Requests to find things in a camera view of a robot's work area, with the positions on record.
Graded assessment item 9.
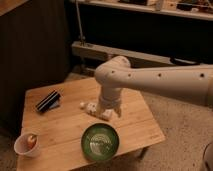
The white plastic bottle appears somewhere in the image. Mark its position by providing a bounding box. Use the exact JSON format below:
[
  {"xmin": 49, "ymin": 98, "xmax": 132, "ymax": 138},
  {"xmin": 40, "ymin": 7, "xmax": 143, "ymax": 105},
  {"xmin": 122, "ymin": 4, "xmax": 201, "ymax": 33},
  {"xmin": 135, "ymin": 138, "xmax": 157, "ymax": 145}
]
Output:
[{"xmin": 80, "ymin": 102, "xmax": 112, "ymax": 121}]

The grey metal beam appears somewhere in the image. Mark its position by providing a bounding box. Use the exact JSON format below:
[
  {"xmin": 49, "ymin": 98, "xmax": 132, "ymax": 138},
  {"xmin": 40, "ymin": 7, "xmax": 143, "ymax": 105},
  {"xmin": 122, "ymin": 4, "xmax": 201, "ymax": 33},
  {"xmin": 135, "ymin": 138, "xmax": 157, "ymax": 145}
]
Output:
[{"xmin": 71, "ymin": 41, "xmax": 198, "ymax": 67}]

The wooden shelf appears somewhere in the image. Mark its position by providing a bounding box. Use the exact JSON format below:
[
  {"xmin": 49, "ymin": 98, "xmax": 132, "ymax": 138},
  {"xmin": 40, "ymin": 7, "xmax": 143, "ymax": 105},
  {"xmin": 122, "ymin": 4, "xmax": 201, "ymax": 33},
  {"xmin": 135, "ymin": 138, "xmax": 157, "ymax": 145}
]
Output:
[{"xmin": 69, "ymin": 0, "xmax": 213, "ymax": 21}]

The orange item in cup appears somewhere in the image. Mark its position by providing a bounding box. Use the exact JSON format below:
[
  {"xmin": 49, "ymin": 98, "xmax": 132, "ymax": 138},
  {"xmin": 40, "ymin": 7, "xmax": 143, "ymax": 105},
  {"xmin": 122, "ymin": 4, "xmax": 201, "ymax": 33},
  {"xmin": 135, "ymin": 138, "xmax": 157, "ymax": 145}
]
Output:
[{"xmin": 27, "ymin": 135, "xmax": 37, "ymax": 148}]

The small wooden table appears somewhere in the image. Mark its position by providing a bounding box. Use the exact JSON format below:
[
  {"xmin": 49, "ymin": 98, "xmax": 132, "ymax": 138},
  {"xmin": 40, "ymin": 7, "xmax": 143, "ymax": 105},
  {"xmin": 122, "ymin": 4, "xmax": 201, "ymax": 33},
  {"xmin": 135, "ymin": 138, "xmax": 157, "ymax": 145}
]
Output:
[{"xmin": 17, "ymin": 78, "xmax": 165, "ymax": 171}]

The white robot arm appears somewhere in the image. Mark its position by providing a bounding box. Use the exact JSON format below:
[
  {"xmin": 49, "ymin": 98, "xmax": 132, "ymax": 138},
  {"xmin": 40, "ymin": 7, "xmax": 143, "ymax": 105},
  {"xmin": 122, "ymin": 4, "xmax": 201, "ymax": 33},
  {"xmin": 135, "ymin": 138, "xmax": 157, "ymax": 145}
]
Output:
[{"xmin": 95, "ymin": 56, "xmax": 213, "ymax": 116}]

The metal pole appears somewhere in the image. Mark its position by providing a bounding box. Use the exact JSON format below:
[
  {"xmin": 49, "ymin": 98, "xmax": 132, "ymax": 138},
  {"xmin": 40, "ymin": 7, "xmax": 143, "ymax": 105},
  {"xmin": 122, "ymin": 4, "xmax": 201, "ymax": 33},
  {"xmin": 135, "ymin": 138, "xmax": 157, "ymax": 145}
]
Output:
[{"xmin": 75, "ymin": 0, "xmax": 85, "ymax": 45}]

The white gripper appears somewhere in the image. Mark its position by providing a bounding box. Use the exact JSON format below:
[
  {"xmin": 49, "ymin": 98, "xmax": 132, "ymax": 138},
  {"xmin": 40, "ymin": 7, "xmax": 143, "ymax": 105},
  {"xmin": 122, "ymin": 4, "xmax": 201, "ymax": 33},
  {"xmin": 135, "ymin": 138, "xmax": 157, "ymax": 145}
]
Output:
[{"xmin": 97, "ymin": 95, "xmax": 122, "ymax": 117}]

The white paper cup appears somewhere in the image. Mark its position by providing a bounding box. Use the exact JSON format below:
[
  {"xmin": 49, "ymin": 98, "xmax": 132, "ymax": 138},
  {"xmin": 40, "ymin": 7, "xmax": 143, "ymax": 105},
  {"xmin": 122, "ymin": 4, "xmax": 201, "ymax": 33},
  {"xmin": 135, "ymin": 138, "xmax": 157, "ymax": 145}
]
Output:
[{"xmin": 14, "ymin": 133, "xmax": 41, "ymax": 157}]

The black rectangular box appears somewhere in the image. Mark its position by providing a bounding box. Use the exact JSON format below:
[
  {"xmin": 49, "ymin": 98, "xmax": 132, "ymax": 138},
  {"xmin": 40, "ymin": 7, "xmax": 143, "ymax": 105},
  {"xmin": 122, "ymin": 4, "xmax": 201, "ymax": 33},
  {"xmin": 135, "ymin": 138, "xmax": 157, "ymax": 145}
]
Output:
[{"xmin": 36, "ymin": 91, "xmax": 61, "ymax": 113}]

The green bowl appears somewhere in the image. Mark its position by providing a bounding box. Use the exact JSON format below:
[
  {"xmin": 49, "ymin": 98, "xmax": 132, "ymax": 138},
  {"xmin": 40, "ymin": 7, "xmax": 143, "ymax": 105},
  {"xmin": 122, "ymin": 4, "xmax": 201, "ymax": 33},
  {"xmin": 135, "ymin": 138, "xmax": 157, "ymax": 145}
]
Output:
[{"xmin": 81, "ymin": 123, "xmax": 120, "ymax": 162}]

